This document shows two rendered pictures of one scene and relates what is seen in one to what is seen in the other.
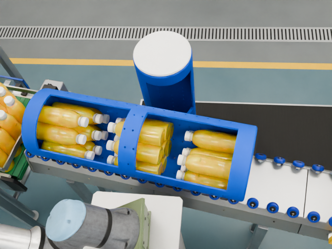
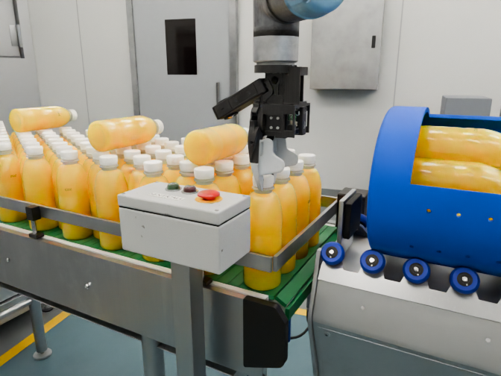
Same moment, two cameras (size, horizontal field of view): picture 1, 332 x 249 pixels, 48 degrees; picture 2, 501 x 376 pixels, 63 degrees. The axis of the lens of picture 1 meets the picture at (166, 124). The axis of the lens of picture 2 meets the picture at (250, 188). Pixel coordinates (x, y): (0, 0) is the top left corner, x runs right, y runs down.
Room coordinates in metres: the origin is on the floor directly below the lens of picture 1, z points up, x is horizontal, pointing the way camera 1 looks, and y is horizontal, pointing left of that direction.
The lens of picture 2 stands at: (0.11, 0.73, 1.29)
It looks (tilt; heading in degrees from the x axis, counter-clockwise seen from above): 16 degrees down; 3
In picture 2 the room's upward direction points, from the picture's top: straight up
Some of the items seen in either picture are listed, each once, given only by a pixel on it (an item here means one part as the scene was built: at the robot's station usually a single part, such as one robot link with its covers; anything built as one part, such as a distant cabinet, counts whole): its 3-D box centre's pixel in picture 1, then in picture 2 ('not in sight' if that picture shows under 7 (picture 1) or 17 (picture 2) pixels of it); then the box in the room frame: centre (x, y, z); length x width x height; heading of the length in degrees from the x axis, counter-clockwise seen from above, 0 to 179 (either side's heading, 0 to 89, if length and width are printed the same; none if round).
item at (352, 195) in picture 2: not in sight; (350, 223); (0.93, 0.57, 0.99); 0.10 x 0.02 x 0.12; 155
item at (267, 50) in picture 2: not in sight; (276, 52); (0.83, 0.73, 1.33); 0.08 x 0.08 x 0.05
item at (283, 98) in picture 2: not in sight; (279, 102); (0.82, 0.72, 1.25); 0.09 x 0.08 x 0.12; 65
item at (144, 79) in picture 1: (170, 103); not in sight; (1.19, -0.05, 0.59); 0.28 x 0.28 x 0.88
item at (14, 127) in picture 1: (12, 127); (293, 212); (0.97, 0.68, 1.00); 0.07 x 0.07 x 0.20
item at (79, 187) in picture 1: (88, 198); not in sight; (0.84, 0.54, 0.31); 0.06 x 0.06 x 0.63; 65
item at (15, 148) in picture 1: (24, 129); (312, 228); (0.96, 0.64, 0.96); 0.40 x 0.01 x 0.03; 155
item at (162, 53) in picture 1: (162, 53); not in sight; (1.19, -0.05, 1.03); 0.28 x 0.28 x 0.01
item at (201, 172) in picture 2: not in sight; (203, 172); (0.89, 0.86, 1.10); 0.04 x 0.04 x 0.02
